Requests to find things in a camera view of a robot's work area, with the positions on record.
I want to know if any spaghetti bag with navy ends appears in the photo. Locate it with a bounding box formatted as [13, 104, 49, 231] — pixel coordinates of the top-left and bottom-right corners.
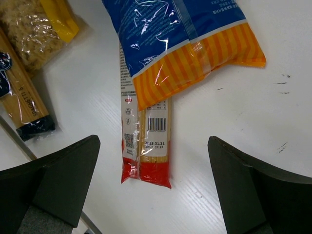
[0, 30, 55, 141]

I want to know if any red spaghetti packet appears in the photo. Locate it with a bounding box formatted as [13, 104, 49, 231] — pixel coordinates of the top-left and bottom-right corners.
[119, 49, 172, 188]

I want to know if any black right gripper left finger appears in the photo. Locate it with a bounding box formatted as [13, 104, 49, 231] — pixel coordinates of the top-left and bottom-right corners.
[0, 135, 100, 234]

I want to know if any blue and orange pasta bag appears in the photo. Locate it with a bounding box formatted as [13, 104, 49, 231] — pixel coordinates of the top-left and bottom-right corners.
[103, 0, 266, 110]

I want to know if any yellow fusilli pasta bag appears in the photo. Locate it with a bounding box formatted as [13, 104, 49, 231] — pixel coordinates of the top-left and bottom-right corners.
[0, 0, 79, 77]

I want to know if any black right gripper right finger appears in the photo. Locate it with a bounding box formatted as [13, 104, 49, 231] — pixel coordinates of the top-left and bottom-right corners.
[208, 136, 312, 234]

